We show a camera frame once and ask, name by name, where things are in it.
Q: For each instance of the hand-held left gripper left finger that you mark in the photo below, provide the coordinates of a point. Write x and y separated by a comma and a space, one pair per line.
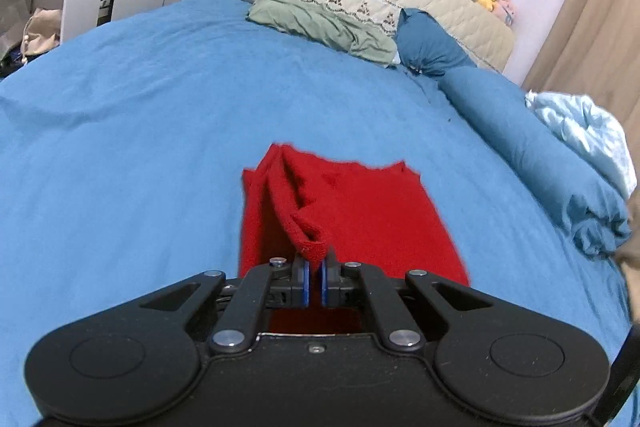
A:
302, 283

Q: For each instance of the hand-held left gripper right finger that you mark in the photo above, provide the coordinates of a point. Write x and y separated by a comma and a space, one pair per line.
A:
326, 283

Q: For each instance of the red knit sweater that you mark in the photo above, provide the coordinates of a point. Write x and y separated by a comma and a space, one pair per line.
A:
375, 217

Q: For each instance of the bed with blue sheet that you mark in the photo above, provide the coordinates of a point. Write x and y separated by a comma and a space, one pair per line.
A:
150, 132

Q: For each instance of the rolled blue duvet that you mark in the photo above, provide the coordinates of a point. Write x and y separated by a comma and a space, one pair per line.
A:
540, 157

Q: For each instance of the light blue blanket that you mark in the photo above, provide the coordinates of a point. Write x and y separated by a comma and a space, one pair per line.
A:
585, 127

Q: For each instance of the blue pillow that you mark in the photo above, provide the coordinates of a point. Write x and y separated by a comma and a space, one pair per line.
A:
430, 49

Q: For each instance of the green pillow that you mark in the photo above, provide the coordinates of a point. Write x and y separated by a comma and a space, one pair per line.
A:
320, 24

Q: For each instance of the beige curtain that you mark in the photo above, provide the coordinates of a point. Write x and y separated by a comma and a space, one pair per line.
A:
595, 17

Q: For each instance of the beige cloth bag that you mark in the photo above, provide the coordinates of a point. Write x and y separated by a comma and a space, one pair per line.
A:
42, 32

